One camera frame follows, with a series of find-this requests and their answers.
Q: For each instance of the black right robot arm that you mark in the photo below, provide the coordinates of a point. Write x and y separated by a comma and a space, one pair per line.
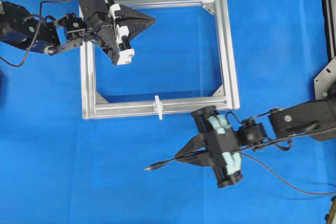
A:
313, 118

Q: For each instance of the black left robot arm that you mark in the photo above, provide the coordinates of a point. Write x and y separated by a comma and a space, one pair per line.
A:
42, 34

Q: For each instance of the white zip tie loop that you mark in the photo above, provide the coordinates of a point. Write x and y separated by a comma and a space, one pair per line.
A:
158, 107

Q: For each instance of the aluminium extrusion frame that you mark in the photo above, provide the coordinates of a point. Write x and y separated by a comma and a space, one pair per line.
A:
226, 97

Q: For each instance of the black frame at right edge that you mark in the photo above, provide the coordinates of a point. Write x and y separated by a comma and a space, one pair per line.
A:
328, 7

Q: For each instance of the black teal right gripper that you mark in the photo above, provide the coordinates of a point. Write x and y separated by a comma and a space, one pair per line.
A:
217, 136

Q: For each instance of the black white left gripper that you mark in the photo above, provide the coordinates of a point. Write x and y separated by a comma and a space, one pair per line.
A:
113, 38

